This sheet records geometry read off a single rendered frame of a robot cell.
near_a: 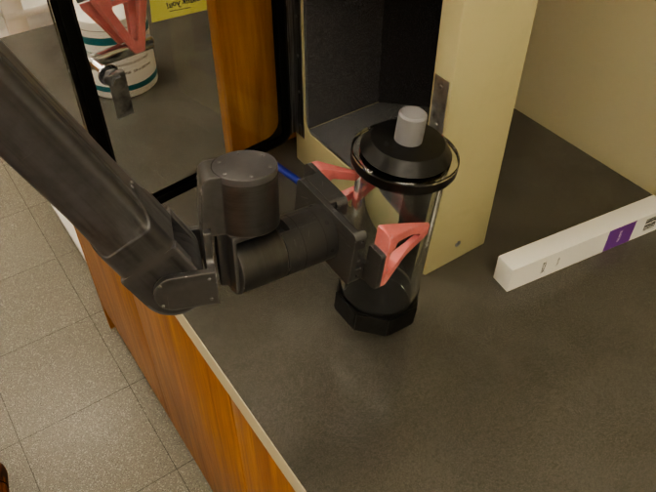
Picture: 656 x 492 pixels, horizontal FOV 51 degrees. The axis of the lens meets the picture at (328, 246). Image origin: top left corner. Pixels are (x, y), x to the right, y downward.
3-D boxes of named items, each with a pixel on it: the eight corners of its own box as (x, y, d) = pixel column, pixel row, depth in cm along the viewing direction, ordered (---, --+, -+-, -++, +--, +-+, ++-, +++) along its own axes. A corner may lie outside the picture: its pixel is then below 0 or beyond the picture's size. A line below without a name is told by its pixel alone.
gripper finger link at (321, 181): (366, 143, 74) (293, 165, 70) (407, 178, 70) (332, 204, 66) (357, 191, 79) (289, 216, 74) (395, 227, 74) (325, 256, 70)
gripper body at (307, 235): (312, 172, 69) (248, 192, 66) (372, 230, 63) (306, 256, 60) (307, 221, 74) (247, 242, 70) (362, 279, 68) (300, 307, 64)
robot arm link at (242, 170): (151, 258, 67) (156, 313, 60) (133, 152, 60) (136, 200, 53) (271, 241, 69) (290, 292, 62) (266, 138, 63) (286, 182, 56)
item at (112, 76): (136, 114, 82) (126, 71, 78) (119, 120, 81) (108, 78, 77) (128, 107, 83) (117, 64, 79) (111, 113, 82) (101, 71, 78)
